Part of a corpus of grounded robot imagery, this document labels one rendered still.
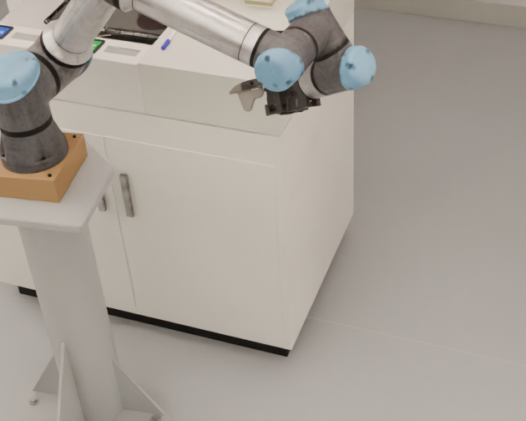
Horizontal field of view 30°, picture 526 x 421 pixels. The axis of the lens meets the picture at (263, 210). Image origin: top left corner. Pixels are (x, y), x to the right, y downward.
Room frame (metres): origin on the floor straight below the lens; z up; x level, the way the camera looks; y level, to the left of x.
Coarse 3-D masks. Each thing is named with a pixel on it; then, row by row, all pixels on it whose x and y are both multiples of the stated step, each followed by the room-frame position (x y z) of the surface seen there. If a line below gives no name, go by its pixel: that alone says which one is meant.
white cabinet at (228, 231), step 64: (64, 128) 2.13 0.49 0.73; (128, 128) 2.05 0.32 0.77; (192, 128) 1.98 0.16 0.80; (320, 128) 2.17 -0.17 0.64; (128, 192) 2.05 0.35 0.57; (192, 192) 1.99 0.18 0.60; (256, 192) 1.92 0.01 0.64; (320, 192) 2.16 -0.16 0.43; (0, 256) 2.25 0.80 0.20; (128, 256) 2.08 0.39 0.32; (192, 256) 2.00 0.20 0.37; (256, 256) 1.93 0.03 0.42; (320, 256) 2.15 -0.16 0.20; (192, 320) 2.01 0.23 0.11; (256, 320) 1.93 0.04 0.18
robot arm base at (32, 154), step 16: (0, 128) 1.79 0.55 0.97; (48, 128) 1.79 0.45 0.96; (0, 144) 1.80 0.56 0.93; (16, 144) 1.76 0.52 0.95; (32, 144) 1.76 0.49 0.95; (48, 144) 1.77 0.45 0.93; (64, 144) 1.81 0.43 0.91; (16, 160) 1.75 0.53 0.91; (32, 160) 1.75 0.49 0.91; (48, 160) 1.76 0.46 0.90
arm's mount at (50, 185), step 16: (80, 144) 1.86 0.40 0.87; (0, 160) 1.80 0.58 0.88; (64, 160) 1.78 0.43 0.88; (80, 160) 1.84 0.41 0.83; (0, 176) 1.74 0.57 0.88; (16, 176) 1.74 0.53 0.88; (32, 176) 1.73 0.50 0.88; (48, 176) 1.72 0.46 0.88; (64, 176) 1.75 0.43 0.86; (0, 192) 1.74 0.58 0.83; (16, 192) 1.73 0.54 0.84; (32, 192) 1.72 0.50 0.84; (48, 192) 1.71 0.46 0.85; (64, 192) 1.74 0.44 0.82
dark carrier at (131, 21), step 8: (64, 8) 2.45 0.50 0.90; (56, 16) 2.41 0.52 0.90; (112, 16) 2.39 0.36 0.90; (120, 16) 2.39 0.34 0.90; (128, 16) 2.39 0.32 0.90; (136, 16) 2.38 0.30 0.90; (144, 16) 2.38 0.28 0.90; (112, 24) 2.35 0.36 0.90; (120, 24) 2.34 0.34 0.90; (128, 24) 2.34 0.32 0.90; (136, 24) 2.34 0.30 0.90; (144, 24) 2.33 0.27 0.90; (152, 24) 2.33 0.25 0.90; (160, 24) 2.33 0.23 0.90; (144, 32) 2.29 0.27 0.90; (152, 32) 2.29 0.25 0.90; (160, 32) 2.29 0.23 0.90
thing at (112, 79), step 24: (0, 24) 2.28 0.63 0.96; (0, 48) 2.18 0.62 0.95; (24, 48) 2.15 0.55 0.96; (120, 48) 2.12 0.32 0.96; (144, 48) 2.10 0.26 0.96; (96, 72) 2.08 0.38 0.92; (120, 72) 2.05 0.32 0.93; (72, 96) 2.11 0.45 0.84; (96, 96) 2.08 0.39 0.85; (120, 96) 2.06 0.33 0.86
